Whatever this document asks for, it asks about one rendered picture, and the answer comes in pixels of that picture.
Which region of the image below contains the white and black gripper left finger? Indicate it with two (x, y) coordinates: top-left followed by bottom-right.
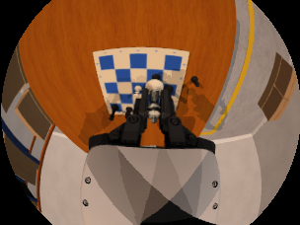
(89, 88), (149, 151)

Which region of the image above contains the white pawn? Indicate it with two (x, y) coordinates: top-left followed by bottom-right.
(134, 86), (142, 97)

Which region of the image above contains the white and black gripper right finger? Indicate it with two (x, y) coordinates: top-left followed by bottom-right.
(159, 89), (216, 154)

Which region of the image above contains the blue and cream chessboard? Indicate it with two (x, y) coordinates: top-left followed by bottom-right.
(93, 47), (189, 114)

